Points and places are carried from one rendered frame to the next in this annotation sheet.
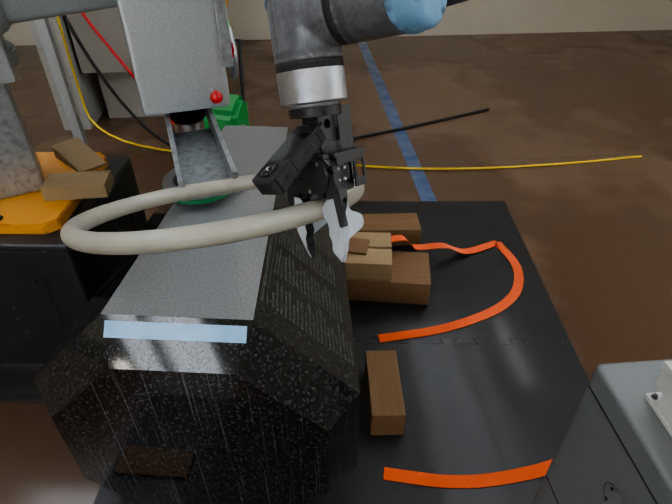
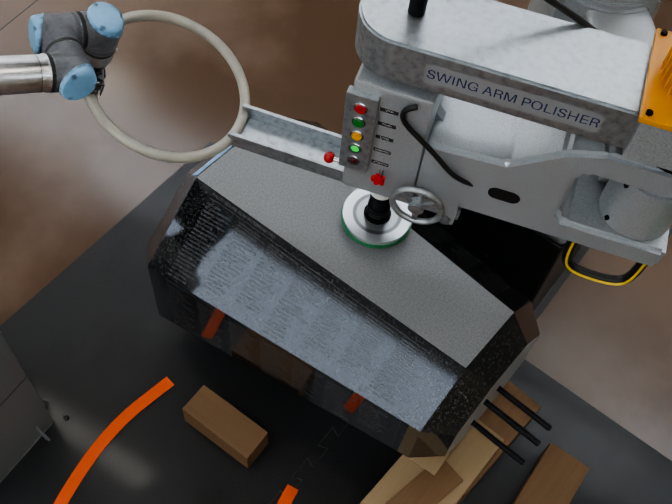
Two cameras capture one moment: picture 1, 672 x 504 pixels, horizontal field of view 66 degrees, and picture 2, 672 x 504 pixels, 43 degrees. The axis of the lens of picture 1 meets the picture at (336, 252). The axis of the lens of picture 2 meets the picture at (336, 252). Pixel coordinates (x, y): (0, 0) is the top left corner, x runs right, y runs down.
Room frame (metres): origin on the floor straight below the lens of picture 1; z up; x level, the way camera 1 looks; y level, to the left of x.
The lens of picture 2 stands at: (2.04, -0.91, 3.09)
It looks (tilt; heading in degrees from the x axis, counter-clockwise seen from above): 59 degrees down; 121
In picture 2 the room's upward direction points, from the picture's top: 7 degrees clockwise
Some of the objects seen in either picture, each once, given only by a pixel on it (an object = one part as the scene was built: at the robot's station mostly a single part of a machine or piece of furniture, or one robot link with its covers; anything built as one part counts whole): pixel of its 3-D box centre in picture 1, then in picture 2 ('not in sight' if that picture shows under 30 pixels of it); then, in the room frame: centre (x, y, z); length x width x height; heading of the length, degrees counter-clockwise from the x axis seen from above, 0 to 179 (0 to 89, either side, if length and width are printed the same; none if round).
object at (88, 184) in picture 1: (78, 185); not in sight; (1.50, 0.86, 0.81); 0.20 x 0.10 x 0.05; 98
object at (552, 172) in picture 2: not in sight; (538, 172); (1.74, 0.53, 1.34); 0.74 x 0.23 x 0.49; 19
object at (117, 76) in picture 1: (142, 42); not in sight; (4.46, 1.61, 0.43); 1.30 x 0.62 x 0.86; 5
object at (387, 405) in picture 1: (383, 391); (225, 426); (1.22, -0.18, 0.07); 0.30 x 0.12 x 0.12; 2
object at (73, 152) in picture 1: (79, 155); not in sight; (1.72, 0.95, 0.80); 0.20 x 0.10 x 0.05; 48
